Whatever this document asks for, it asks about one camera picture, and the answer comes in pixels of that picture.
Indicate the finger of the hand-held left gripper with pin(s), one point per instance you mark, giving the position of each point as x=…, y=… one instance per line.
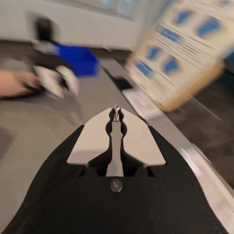
x=70, y=80
x=51, y=82

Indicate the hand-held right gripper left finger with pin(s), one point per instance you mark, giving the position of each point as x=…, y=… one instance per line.
x=91, y=142

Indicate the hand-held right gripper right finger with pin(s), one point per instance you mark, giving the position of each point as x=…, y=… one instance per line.
x=140, y=144

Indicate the blue plastic bin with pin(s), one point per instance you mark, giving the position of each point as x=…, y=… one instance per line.
x=82, y=60

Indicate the slim silver bolt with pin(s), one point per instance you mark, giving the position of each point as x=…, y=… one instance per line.
x=116, y=113

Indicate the person's left hand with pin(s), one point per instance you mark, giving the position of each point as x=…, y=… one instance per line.
x=16, y=84

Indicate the white stand base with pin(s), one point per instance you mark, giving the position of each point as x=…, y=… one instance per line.
x=142, y=104

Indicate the wooden framed instruction board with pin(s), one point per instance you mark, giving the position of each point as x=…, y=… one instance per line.
x=182, y=54

